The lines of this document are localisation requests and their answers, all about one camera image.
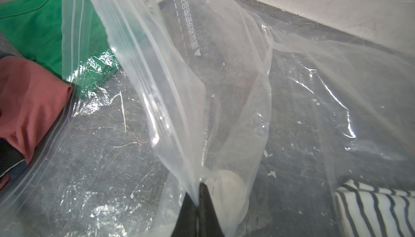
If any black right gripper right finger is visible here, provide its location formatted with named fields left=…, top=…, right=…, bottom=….
left=198, top=183, right=225, bottom=237

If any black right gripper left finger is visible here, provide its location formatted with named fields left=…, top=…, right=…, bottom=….
left=171, top=193, right=198, bottom=237

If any clear plastic vacuum bag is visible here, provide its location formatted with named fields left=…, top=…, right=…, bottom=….
left=1, top=0, right=415, bottom=237

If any thin striped white shirt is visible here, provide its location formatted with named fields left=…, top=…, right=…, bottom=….
left=336, top=180, right=415, bottom=237

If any red shirt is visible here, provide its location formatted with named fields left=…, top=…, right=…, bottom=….
left=1, top=54, right=72, bottom=187

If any green shirt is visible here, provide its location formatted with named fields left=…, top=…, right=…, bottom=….
left=1, top=0, right=119, bottom=97

